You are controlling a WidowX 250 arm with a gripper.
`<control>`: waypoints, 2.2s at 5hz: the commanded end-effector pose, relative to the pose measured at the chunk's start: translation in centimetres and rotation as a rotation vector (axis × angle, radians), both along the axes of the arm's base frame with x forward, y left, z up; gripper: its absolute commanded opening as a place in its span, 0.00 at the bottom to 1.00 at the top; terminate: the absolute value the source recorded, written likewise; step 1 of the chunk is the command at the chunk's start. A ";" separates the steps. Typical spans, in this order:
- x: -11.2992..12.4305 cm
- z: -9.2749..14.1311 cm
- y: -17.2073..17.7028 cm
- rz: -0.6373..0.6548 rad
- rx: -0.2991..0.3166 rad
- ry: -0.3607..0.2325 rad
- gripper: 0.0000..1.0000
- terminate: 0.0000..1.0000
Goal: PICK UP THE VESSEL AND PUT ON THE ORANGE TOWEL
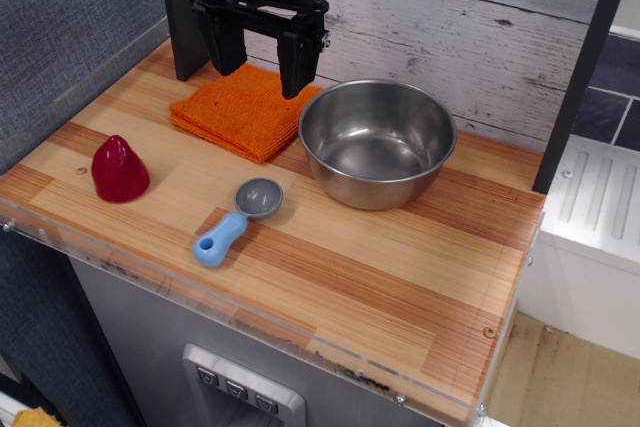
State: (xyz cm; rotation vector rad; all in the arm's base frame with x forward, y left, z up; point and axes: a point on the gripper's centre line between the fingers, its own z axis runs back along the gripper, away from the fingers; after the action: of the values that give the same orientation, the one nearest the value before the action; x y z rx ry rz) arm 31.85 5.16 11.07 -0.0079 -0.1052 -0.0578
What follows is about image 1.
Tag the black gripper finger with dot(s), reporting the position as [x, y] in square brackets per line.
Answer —
[225, 42]
[297, 59]

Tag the stainless steel bowl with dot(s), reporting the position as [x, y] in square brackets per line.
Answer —
[376, 144]

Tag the orange folded cloth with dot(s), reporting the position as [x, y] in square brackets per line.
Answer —
[244, 113]

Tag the blue grey toy scoop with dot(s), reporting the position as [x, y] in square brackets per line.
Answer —
[256, 199]

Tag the red strawberry-shaped toy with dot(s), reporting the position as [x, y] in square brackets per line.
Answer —
[118, 173]

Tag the clear acrylic edge guard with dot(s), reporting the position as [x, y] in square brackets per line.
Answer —
[148, 315]

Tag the silver toy fridge dispenser panel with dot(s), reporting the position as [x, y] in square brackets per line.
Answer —
[228, 394]

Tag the white toy sink unit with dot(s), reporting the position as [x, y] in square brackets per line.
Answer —
[583, 271]

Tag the yellow object bottom left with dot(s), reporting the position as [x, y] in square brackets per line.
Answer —
[35, 418]

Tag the dark left frame post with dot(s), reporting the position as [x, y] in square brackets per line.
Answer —
[188, 47]

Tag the dark frame post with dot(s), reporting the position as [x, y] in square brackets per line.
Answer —
[595, 39]
[188, 47]

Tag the dark right frame post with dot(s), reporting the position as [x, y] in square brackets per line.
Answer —
[595, 39]

